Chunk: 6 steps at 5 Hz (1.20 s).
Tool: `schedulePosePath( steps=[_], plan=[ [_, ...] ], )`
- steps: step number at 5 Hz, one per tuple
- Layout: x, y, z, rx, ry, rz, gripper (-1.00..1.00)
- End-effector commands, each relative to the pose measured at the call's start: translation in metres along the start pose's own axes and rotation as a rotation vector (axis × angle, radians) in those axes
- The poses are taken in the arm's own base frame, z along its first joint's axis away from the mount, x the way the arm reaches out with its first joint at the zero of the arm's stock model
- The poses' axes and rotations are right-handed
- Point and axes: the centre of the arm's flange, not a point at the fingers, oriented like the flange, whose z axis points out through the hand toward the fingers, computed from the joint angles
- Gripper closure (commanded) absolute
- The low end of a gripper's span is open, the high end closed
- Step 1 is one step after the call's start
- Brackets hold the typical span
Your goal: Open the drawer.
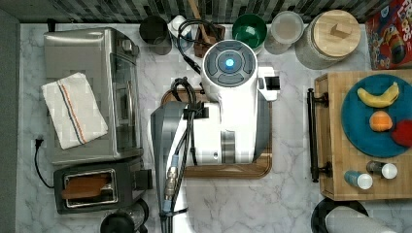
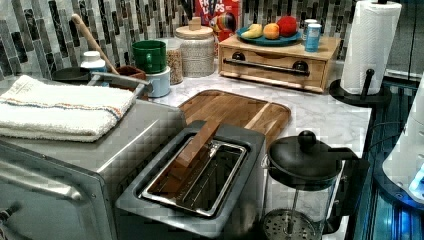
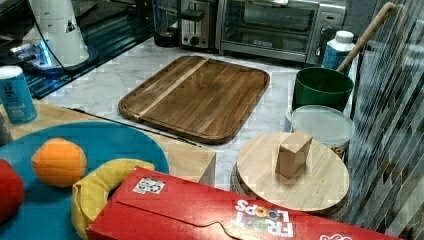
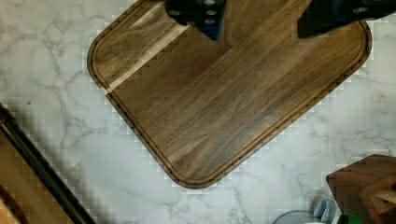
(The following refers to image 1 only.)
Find wooden drawer box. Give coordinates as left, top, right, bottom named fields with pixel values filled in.
left=314, top=70, right=411, bottom=201

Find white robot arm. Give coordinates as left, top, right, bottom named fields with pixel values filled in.
left=148, top=40, right=280, bottom=233

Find wooden tray under robot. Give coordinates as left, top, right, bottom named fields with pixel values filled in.
left=160, top=88, right=273, bottom=180

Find wooden utensil block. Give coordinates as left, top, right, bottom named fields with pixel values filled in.
left=188, top=0, right=225, bottom=58

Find white small cup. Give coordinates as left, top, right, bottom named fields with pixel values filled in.
left=168, top=16, right=191, bottom=38

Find green bowl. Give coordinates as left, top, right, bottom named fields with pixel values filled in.
left=232, top=14, right=267, bottom=54

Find dark metal cup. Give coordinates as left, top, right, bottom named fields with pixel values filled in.
left=139, top=16, right=172, bottom=55

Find stainless steel toaster oven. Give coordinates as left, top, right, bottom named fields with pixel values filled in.
left=42, top=27, right=143, bottom=165

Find clear plastic container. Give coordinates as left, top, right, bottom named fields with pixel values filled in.
left=264, top=11, right=304, bottom=54

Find black toaster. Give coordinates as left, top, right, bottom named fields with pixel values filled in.
left=53, top=158, right=153, bottom=215

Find white striped dish towel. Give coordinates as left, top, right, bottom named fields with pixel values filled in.
left=41, top=73, right=108, bottom=150

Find jar with wooden lid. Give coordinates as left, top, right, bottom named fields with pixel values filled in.
left=294, top=10, right=361, bottom=70

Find blue plate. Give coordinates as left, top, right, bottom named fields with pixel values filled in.
left=341, top=74, right=412, bottom=158

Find paper towel roll holder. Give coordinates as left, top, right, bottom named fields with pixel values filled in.
left=310, top=197, right=399, bottom=233

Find blue spice shaker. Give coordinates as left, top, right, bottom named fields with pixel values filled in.
left=344, top=170, right=373, bottom=190

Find orange fruit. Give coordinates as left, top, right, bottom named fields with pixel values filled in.
left=369, top=111, right=393, bottom=132

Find yellow banana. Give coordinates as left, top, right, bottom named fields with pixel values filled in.
left=357, top=82, right=399, bottom=109

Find dark spice shaker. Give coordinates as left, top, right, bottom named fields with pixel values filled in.
left=366, top=161, right=397, bottom=180

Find red apple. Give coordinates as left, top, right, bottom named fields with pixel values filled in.
left=391, top=119, right=412, bottom=148

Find cereal box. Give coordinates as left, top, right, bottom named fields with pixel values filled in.
left=365, top=0, right=412, bottom=70

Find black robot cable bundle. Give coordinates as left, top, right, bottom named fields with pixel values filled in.
left=159, top=18, right=224, bottom=233

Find black power cord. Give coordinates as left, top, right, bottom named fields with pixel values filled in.
left=33, top=137, right=55, bottom=189

